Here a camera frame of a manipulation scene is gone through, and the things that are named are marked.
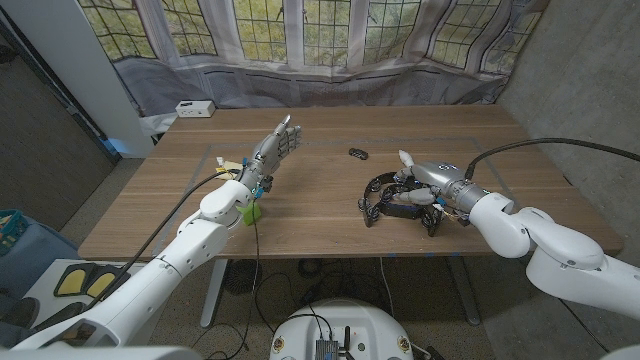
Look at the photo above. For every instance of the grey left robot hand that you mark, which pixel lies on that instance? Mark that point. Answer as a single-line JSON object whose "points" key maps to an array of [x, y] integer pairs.
{"points": [[275, 152]]}

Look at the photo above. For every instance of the blue grey fabric seat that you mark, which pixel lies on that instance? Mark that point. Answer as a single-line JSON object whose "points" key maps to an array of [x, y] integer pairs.
{"points": [[35, 260]]}

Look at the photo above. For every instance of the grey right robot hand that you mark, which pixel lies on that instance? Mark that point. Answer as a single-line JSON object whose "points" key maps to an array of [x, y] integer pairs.
{"points": [[440, 176]]}

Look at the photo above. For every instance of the blue plastic basket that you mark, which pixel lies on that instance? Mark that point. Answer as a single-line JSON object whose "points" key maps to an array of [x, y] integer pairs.
{"points": [[10, 227]]}

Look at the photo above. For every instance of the round black floor fan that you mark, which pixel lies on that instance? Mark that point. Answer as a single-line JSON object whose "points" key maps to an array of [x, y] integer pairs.
{"points": [[242, 276]]}

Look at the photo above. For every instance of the white power strip box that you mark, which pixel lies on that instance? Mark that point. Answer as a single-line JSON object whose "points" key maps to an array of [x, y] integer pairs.
{"points": [[195, 109]]}

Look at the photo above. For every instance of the white pillar panel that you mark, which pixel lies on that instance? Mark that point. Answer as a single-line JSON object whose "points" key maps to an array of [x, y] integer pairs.
{"points": [[75, 65]]}

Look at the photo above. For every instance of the black half-moon tambourine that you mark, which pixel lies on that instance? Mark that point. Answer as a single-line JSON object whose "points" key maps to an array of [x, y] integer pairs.
{"points": [[371, 216]]}

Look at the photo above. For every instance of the printed window backdrop cloth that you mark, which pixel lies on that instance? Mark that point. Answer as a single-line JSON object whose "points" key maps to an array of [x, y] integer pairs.
{"points": [[320, 80]]}

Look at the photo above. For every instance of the small white bottle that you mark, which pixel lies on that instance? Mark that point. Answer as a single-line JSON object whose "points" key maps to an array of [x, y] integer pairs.
{"points": [[406, 158]]}

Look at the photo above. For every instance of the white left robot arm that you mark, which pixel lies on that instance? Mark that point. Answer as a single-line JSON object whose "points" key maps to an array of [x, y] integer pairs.
{"points": [[160, 280]]}

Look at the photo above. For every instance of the white low platform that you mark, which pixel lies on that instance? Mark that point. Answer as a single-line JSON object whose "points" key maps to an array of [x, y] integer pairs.
{"points": [[42, 285]]}

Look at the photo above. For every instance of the small black remote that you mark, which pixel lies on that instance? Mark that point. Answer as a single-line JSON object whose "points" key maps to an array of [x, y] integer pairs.
{"points": [[358, 154]]}

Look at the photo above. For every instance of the white table leg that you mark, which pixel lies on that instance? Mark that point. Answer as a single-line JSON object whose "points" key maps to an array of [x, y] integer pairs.
{"points": [[212, 295]]}

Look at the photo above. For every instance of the yellow black foot pedal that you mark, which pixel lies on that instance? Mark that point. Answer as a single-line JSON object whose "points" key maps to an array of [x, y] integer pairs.
{"points": [[72, 282], [102, 286]]}

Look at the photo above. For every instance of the white robot torso base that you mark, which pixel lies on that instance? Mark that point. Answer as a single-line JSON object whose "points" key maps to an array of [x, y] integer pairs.
{"points": [[340, 325]]}

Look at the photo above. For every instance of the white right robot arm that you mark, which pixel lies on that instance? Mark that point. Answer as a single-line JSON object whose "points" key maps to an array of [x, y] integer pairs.
{"points": [[560, 250]]}

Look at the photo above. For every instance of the small grey electronics box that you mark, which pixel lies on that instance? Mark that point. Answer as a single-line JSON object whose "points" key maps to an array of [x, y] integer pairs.
{"points": [[326, 350]]}

